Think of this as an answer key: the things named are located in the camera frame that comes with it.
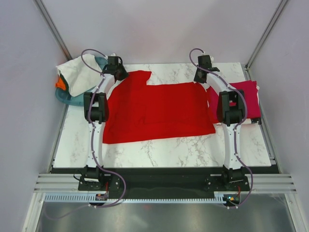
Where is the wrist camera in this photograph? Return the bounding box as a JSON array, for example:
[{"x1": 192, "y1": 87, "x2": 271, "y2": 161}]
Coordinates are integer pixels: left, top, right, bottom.
[
  {"x1": 107, "y1": 54, "x2": 123, "y2": 66},
  {"x1": 197, "y1": 55, "x2": 214, "y2": 69}
]

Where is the aluminium frame post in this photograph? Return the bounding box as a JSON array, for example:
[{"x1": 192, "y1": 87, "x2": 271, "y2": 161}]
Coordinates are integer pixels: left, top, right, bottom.
[
  {"x1": 33, "y1": 0, "x2": 72, "y2": 60},
  {"x1": 245, "y1": 0, "x2": 290, "y2": 71}
]

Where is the dark green garment in basket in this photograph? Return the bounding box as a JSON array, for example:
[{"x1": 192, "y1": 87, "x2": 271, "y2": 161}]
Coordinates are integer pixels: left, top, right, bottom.
[{"x1": 59, "y1": 74, "x2": 69, "y2": 92}]

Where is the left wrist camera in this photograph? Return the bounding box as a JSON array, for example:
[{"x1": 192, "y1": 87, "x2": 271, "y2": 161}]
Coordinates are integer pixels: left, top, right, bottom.
[{"x1": 107, "y1": 54, "x2": 123, "y2": 66}]

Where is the left aluminium frame post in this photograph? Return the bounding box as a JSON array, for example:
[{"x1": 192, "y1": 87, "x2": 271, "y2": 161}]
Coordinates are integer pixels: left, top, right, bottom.
[{"x1": 33, "y1": 0, "x2": 72, "y2": 60}]

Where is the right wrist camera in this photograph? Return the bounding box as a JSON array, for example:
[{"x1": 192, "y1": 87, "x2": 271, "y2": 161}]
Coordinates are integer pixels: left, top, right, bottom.
[{"x1": 197, "y1": 55, "x2": 214, "y2": 69}]

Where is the orange garment in basket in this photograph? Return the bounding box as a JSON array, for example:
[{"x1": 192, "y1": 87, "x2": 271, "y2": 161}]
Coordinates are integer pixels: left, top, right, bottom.
[{"x1": 55, "y1": 76, "x2": 66, "y2": 91}]

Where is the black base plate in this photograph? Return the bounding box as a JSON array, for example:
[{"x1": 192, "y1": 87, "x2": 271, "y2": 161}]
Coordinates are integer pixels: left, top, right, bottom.
[{"x1": 77, "y1": 166, "x2": 252, "y2": 200}]

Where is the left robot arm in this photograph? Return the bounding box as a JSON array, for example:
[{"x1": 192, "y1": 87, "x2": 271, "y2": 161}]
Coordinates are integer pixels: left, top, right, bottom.
[{"x1": 78, "y1": 64, "x2": 125, "y2": 191}]

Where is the folded red t-shirt in stack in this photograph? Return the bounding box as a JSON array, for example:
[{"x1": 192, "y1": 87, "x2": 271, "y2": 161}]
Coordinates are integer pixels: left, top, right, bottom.
[{"x1": 206, "y1": 87, "x2": 219, "y2": 124}]

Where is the right aluminium frame post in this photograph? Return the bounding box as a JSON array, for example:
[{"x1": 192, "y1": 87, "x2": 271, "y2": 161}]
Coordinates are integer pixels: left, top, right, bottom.
[{"x1": 245, "y1": 0, "x2": 290, "y2": 71}]

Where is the white slotted cable duct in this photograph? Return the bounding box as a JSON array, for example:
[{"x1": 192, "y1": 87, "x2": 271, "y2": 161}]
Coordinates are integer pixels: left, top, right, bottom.
[{"x1": 44, "y1": 192, "x2": 226, "y2": 204}]

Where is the red t-shirt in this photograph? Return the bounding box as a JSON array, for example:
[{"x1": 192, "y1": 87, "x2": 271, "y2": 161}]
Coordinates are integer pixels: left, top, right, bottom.
[
  {"x1": 102, "y1": 71, "x2": 215, "y2": 144},
  {"x1": 206, "y1": 87, "x2": 219, "y2": 124}
]

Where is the white t-shirt in basket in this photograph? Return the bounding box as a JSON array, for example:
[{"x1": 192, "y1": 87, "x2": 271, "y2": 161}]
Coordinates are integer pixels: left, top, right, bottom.
[{"x1": 56, "y1": 54, "x2": 102, "y2": 97}]

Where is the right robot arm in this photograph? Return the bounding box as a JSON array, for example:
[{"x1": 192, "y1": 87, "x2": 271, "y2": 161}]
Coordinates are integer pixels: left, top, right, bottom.
[{"x1": 195, "y1": 65, "x2": 248, "y2": 190}]

